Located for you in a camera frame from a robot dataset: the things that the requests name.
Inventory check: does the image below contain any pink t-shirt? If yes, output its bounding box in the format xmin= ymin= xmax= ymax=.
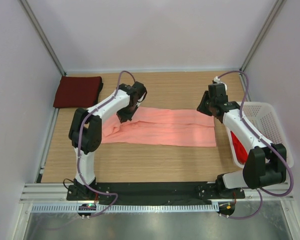
xmin=102 ymin=107 xmax=216 ymax=148

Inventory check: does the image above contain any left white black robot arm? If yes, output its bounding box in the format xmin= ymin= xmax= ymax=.
xmin=67 ymin=81 xmax=147 ymax=201

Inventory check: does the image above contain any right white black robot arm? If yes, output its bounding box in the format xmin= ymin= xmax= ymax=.
xmin=197 ymin=83 xmax=294 ymax=198

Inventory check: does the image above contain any folded black t-shirt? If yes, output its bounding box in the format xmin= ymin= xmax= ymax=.
xmin=94 ymin=78 xmax=104 ymax=104

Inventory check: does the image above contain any white plastic basket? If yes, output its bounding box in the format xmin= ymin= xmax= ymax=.
xmin=225 ymin=101 xmax=294 ymax=168

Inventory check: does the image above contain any folded dark red t-shirt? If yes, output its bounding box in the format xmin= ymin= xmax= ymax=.
xmin=53 ymin=76 xmax=101 ymax=109

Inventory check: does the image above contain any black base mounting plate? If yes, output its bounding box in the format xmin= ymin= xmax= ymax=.
xmin=66 ymin=181 xmax=245 ymax=206

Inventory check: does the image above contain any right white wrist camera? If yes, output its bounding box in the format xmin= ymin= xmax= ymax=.
xmin=212 ymin=76 xmax=227 ymax=90

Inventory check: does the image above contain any white slotted cable duct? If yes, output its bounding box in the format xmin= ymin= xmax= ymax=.
xmin=31 ymin=202 xmax=219 ymax=214

